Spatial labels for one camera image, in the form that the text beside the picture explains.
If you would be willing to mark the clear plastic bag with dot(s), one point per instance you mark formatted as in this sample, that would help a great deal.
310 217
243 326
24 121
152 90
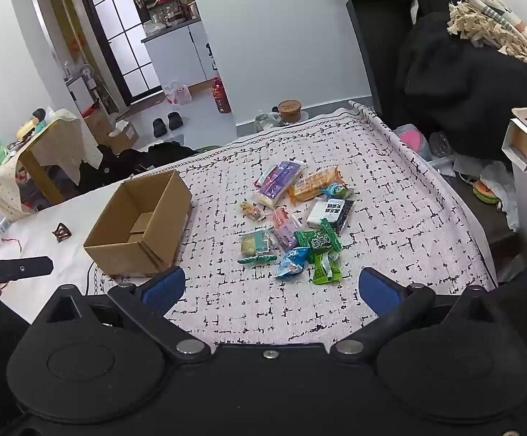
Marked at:
268 121

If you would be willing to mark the side table with cloth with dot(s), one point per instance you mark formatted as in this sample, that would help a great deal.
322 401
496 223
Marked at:
63 145

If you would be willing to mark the dark-haired figurine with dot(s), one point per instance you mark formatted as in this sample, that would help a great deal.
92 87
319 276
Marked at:
40 117

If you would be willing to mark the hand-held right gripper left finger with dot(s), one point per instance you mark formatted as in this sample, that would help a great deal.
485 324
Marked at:
165 288

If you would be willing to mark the blue snack packet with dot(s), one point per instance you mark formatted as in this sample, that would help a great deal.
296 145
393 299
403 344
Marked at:
294 261

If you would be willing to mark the fringed patterned scarf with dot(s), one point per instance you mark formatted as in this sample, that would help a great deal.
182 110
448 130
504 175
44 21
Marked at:
490 22

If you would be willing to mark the dark green snack packet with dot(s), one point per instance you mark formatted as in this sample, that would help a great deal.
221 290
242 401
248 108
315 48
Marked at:
318 238

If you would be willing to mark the red oil bottle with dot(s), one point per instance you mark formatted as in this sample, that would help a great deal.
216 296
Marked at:
221 97

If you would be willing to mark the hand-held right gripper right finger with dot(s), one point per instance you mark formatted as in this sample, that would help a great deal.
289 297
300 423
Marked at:
379 293

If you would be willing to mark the small yellow candy packet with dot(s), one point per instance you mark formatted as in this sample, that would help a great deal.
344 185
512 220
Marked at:
252 211

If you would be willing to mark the pink snack packet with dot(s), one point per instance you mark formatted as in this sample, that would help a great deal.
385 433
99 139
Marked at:
280 218

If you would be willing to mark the brown paper noodle cup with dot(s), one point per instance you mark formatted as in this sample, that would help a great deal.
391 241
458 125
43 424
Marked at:
289 111

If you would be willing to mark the clear biscuit packet green label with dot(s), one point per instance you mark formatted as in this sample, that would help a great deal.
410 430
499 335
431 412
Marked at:
255 244

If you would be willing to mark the red and teal snack packet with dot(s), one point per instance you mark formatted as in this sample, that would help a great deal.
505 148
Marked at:
267 173

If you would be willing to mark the pink round item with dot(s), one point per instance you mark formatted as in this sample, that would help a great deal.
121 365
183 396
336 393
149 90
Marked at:
412 141

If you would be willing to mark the white kitchen cabinet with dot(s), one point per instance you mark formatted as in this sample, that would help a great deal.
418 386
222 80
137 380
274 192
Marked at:
177 54

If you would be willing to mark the small white fridge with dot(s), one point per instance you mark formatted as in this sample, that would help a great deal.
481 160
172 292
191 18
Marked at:
81 95

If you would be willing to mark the burger shaped toy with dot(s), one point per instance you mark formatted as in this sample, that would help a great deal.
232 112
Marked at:
485 192

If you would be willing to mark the black coat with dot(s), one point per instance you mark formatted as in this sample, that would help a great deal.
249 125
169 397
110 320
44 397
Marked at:
463 91

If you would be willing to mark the closed cardboard carton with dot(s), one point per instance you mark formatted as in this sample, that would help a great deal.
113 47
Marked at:
99 125

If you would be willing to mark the black slipper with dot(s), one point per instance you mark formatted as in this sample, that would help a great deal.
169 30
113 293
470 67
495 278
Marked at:
175 121
160 128

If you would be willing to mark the black office chair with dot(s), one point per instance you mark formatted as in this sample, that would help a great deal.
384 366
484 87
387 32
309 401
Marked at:
372 45

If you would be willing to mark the cardboard box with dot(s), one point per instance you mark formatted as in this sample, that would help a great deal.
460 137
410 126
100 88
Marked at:
127 231

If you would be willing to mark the pale purple snack packet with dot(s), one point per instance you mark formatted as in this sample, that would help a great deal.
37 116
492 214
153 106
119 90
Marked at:
286 236

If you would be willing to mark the black bag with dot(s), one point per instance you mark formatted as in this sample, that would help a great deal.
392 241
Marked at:
168 152

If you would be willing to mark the small teal snack packet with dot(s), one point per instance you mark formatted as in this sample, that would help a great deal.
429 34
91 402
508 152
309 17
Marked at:
336 190

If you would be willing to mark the open carton with paper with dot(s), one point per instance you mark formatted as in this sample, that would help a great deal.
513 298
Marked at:
125 138

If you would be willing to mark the white crumpled plastic bag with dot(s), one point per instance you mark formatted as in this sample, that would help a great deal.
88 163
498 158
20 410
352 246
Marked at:
501 186

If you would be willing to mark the brown hair clip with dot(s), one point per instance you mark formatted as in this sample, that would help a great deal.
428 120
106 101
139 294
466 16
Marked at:
61 231

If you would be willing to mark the pink plastic bag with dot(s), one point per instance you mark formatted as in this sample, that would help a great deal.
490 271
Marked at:
177 93

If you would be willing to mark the orange cracker packet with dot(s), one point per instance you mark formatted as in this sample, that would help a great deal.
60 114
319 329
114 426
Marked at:
313 184

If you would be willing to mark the wooden side table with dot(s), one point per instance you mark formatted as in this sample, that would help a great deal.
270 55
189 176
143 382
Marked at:
41 172

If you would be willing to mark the black clothes pile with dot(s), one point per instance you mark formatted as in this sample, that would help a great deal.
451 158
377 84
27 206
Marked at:
104 166

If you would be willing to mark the white bed sheet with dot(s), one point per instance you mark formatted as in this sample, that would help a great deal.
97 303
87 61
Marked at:
41 299

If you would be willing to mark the cluttered kitchen shelf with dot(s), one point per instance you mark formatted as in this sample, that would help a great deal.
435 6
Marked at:
163 0

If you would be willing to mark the light green snack packet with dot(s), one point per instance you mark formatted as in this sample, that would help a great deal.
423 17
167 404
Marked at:
326 270

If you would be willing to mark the black framed glass door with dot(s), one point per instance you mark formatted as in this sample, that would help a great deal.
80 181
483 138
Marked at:
118 32

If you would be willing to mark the white and black snack packet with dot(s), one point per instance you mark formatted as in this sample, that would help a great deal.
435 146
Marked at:
329 212

